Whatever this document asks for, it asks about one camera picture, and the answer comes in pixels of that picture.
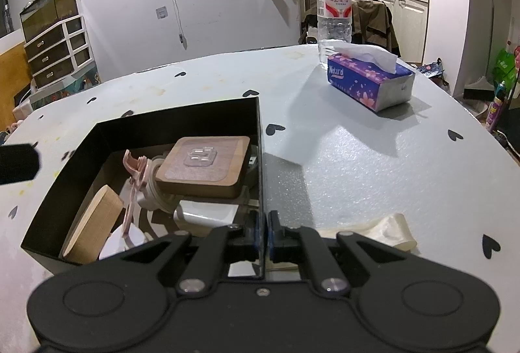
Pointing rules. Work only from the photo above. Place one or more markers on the brown jacket on chair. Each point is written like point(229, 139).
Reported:
point(367, 23)

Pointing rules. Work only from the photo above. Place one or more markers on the purple tissue pack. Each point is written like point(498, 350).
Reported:
point(370, 75)

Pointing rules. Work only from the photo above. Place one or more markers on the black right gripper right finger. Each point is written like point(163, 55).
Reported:
point(304, 247)

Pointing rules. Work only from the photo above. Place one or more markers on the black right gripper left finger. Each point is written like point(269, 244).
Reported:
point(212, 256)

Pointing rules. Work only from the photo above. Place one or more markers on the purple spray can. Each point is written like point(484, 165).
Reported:
point(495, 107)

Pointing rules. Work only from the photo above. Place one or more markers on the green shopping bag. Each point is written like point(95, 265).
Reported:
point(504, 69)

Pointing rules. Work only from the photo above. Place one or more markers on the clear plastic water bottle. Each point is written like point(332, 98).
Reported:
point(334, 9)

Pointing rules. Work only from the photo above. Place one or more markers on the glass terrarium tank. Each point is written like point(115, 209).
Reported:
point(40, 15)

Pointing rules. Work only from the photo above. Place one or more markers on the black cardboard storage box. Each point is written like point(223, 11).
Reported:
point(97, 161)

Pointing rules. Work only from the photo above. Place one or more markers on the white square plastic box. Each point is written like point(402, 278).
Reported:
point(202, 217)

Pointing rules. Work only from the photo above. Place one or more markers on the cream tape piece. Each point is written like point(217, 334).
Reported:
point(391, 230)

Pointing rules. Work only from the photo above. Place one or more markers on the white drawer cabinet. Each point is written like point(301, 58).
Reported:
point(60, 51)

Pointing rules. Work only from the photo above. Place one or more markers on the brown square wooden coaster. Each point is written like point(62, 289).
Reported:
point(212, 167)

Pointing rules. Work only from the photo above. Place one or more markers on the pink plastic clip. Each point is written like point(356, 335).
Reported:
point(137, 168)

